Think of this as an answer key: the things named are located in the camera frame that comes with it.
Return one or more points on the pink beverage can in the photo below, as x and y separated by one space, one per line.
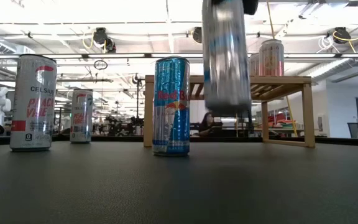
254 67
271 59

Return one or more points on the blue white Celsius can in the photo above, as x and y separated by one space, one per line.
225 62

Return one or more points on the white Celsius Peach Vibe can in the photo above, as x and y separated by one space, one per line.
33 102
81 118

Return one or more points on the wooden slatted shelf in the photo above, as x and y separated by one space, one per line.
291 80

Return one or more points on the grey office chair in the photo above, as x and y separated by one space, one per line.
353 130

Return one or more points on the stack of coloured items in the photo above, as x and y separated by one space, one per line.
281 122

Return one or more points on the black pole with fan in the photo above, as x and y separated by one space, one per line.
137 102

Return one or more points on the black background robot arm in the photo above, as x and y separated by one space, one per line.
115 126
134 126

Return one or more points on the blue silver Red Bull can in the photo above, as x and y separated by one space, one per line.
171 109

